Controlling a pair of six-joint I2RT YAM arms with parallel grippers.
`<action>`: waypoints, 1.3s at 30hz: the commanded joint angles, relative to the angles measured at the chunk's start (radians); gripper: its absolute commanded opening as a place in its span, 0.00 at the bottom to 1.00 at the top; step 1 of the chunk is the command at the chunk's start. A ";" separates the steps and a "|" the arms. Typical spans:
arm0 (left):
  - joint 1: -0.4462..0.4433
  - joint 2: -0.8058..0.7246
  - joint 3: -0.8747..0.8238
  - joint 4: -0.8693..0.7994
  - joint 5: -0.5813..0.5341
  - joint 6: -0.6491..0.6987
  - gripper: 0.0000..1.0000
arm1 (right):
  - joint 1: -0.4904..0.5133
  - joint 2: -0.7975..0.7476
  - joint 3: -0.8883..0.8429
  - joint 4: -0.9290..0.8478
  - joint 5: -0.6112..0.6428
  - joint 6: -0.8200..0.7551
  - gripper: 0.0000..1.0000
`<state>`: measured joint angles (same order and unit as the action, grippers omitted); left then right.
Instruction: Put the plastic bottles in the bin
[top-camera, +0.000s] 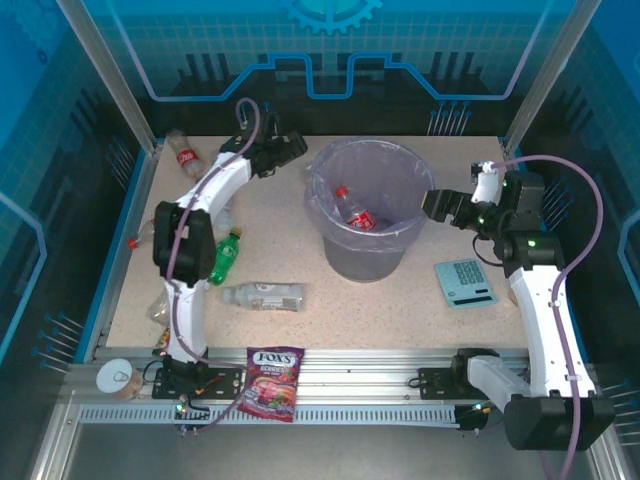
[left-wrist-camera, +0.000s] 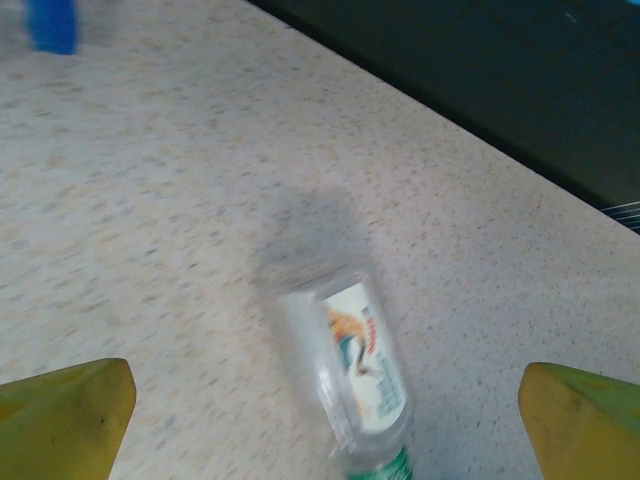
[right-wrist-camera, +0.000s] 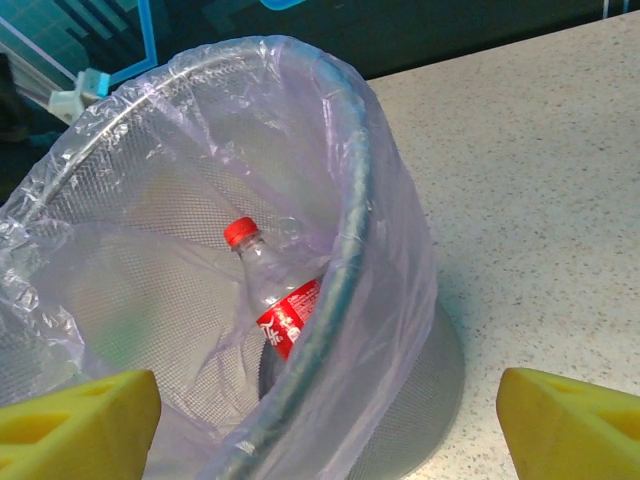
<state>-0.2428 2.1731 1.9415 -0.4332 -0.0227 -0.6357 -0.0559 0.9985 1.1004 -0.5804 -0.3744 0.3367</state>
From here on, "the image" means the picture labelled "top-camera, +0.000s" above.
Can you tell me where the cola bottle red label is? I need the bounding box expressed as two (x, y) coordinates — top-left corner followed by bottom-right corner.
(165, 129), (206, 180)
(334, 185), (379, 232)

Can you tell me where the green plastic bottle yellow cap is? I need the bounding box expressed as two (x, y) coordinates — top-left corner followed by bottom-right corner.
(207, 226), (245, 287)

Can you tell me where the clear bottle white label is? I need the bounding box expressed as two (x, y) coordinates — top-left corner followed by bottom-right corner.
(222, 282), (307, 314)

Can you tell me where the clear bottle red cap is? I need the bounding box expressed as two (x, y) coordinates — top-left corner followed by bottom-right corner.
(127, 217), (159, 251)

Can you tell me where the mesh bin with plastic liner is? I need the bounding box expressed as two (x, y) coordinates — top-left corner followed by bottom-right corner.
(302, 138), (436, 254)

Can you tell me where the grey mesh waste bin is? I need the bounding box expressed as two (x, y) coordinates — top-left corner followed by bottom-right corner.
(303, 138), (436, 284)

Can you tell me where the teal calculator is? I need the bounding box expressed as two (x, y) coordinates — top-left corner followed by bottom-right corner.
(433, 258), (500, 310)

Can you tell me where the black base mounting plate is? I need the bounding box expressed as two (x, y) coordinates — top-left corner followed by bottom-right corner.
(417, 367), (466, 401)
(152, 367), (242, 401)

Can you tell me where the crushed clear plastic bottle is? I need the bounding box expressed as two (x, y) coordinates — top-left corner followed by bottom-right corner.
(147, 289), (174, 326)

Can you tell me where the blue table edge trim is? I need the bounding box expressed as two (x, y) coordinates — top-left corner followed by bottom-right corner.
(73, 147), (151, 364)

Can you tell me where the purple Fox's candy bag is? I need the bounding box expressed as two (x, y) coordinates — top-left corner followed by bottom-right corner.
(237, 346), (306, 424)

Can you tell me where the purple cable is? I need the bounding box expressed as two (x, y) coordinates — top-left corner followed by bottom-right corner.
(489, 153), (606, 480)
(164, 97), (264, 436)

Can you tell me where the aluminium frame post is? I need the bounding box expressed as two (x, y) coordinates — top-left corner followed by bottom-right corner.
(55, 0), (159, 154)
(501, 0), (601, 154)

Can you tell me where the aluminium frame rail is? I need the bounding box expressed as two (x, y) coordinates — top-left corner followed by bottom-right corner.
(62, 347), (601, 409)

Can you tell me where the slotted grey cable duct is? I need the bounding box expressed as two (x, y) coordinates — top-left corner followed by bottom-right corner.
(78, 404), (460, 427)

